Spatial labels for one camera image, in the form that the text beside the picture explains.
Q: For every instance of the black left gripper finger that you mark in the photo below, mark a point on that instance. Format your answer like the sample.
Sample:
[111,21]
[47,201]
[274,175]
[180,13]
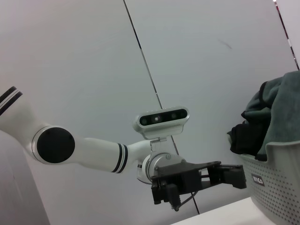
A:
[232,179]

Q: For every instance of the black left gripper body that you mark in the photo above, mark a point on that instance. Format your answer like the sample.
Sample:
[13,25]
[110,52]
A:
[182,175]

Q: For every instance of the green and yellow towel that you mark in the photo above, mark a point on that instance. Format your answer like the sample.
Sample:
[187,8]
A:
[281,112]

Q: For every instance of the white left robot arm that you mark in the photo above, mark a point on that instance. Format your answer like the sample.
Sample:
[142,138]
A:
[98,152]

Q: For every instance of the grey perforated storage basket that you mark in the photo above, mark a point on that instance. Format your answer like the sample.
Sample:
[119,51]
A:
[276,187]

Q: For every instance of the black cloth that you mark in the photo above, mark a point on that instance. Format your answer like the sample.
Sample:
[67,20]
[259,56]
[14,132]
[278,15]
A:
[243,138]

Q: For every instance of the red white striped strip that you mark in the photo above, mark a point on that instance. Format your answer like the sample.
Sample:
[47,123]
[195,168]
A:
[288,38]

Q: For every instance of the clear left camera bracket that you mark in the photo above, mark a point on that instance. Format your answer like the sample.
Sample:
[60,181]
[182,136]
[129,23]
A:
[159,145]

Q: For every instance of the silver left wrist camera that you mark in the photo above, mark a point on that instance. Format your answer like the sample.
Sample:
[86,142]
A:
[161,119]

